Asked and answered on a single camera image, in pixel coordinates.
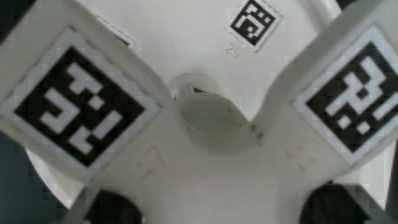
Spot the white cylindrical table leg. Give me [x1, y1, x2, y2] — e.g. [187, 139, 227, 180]
[170, 73, 255, 141]

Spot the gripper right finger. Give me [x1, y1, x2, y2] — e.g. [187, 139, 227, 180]
[299, 184, 392, 224]

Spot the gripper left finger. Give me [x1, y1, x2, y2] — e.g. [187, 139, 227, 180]
[59, 187, 143, 224]

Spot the white round table top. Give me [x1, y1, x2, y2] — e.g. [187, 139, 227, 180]
[26, 0, 398, 201]

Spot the white cross-shaped table base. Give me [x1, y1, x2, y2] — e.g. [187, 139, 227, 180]
[0, 0, 398, 224]

